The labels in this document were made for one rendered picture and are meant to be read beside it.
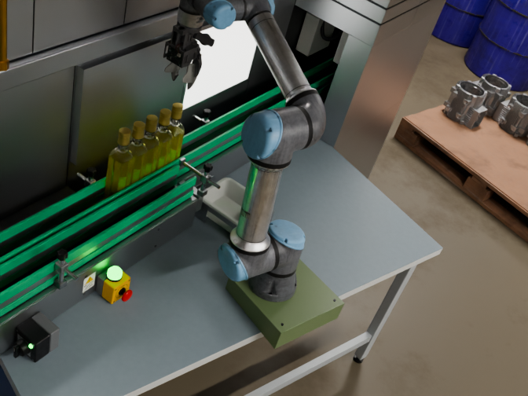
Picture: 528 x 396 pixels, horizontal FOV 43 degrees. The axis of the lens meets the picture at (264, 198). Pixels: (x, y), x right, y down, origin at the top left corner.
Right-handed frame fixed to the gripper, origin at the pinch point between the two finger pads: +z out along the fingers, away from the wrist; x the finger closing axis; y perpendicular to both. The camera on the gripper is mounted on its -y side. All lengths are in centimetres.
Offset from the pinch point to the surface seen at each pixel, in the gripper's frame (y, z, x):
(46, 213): 48, 30, -5
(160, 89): -5.7, 12.0, -11.9
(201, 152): -12.4, 30.9, 4.5
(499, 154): -261, 109, 74
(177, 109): 1.6, 9.6, 0.9
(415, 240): -58, 50, 77
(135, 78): 7.4, 3.0, -12.3
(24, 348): 75, 44, 19
